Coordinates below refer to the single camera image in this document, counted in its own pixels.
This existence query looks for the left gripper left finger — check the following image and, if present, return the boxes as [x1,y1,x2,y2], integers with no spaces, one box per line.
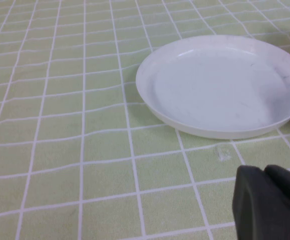
[231,164,290,240]

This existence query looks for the white round plate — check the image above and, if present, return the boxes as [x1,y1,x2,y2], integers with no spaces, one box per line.
[135,34,290,140]

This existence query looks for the green checkered tablecloth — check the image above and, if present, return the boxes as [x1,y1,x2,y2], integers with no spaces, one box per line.
[0,0,290,240]

